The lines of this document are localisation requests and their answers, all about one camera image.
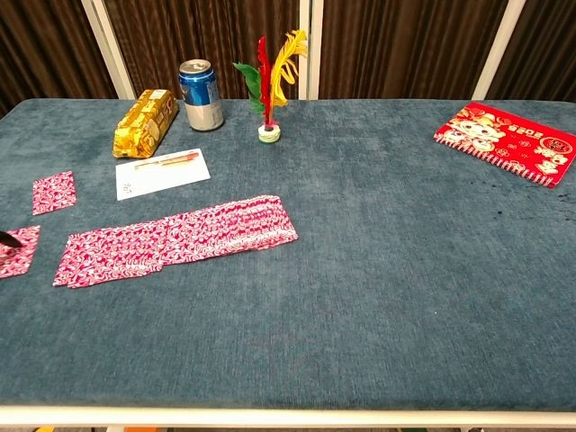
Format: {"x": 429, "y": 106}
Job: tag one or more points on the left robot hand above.
{"x": 10, "y": 239}

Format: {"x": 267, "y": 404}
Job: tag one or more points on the pink white playing card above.
{"x": 54, "y": 192}
{"x": 20, "y": 261}

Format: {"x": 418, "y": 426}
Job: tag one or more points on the pink patterned cloth strip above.
{"x": 180, "y": 238}

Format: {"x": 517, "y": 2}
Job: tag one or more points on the white envelope with red print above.
{"x": 166, "y": 177}

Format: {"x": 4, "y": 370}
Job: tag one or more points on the gold foil snack package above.
{"x": 141, "y": 128}

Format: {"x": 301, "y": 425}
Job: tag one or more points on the dark brown pleated curtain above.
{"x": 405, "y": 49}
{"x": 202, "y": 31}
{"x": 544, "y": 49}
{"x": 45, "y": 49}

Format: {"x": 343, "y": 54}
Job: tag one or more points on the blue silver soda can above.
{"x": 202, "y": 99}

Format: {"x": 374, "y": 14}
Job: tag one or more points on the feather shuttlecock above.
{"x": 268, "y": 99}

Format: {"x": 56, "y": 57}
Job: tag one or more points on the blue table cloth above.
{"x": 360, "y": 279}

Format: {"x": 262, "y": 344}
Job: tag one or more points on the red spiral desk calendar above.
{"x": 508, "y": 139}

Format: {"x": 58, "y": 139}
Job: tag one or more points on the white partition frame post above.
{"x": 110, "y": 49}
{"x": 497, "y": 49}
{"x": 310, "y": 67}

